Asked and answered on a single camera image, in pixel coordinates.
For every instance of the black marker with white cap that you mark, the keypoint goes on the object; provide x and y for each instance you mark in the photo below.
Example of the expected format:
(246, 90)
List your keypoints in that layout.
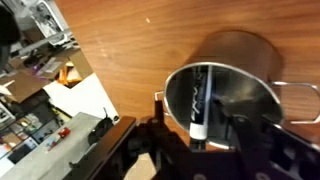
(200, 110)

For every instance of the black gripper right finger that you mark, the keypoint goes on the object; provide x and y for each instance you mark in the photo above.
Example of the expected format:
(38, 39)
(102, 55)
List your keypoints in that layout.
(253, 143)

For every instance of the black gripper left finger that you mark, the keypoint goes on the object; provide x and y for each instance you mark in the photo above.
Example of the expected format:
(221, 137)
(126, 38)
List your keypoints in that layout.
(160, 146)

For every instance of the small red object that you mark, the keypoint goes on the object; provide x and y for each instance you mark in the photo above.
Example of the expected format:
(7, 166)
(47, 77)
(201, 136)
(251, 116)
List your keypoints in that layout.
(64, 133)

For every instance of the small stainless steel pot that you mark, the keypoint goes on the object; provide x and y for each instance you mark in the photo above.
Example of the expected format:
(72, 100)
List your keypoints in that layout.
(240, 53)

